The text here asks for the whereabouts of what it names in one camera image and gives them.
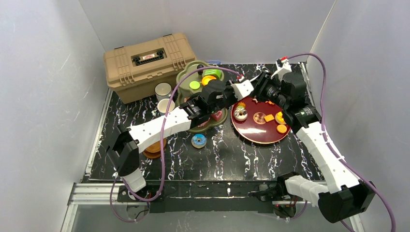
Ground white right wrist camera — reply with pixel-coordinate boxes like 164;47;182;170
271;57;292;81

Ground blue mug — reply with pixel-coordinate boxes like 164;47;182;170
157;99;175;116

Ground round yellow biscuit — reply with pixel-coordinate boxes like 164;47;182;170
276;124;288;134

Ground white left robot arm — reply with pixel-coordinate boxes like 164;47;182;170
106;80;253;192

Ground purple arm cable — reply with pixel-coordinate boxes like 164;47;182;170
109;66;244;223
278;53;396;232

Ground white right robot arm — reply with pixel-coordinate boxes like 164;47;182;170
251;72;375;223

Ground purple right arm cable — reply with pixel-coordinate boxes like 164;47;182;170
278;53;396;232

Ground square yellow cracker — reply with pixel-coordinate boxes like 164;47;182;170
264;114;275;123

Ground white cup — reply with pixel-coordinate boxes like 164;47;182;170
154;82;173;102

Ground green cube sweet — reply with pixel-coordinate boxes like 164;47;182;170
203;69;223;79

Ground red round lacquer tray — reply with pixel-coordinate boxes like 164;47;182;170
231;97;291;145

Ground tan plastic toolbox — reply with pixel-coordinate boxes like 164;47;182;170
103;33;196;104

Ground blue frosted donut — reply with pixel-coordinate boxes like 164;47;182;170
191;134;207;149

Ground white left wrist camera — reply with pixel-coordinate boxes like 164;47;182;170
231;80;254;101

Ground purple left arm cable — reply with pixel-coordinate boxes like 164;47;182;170
109;66;244;223

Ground yellow glazed donut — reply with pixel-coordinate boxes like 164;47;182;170
275;111;286;125

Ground green three-tier serving stand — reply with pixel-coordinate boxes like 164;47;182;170
175;60;228;134

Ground pink sprinkled cake slice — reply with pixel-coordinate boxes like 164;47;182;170
211;110;223;121

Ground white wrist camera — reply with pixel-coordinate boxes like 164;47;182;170
231;80;254;101
271;57;292;81

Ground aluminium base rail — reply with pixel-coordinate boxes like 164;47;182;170
69;175;373;223

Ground brown wooden coasters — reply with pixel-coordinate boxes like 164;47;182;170
143;141;161;159

